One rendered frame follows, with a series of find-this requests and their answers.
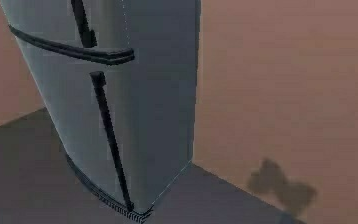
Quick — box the short black fridge handle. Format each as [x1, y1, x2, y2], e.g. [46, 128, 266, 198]
[70, 0, 98, 49]

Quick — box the grey fridge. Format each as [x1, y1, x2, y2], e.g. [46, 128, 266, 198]
[0, 0, 202, 224]

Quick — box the long black fridge handle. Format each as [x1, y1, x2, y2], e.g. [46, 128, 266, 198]
[89, 70, 135, 212]

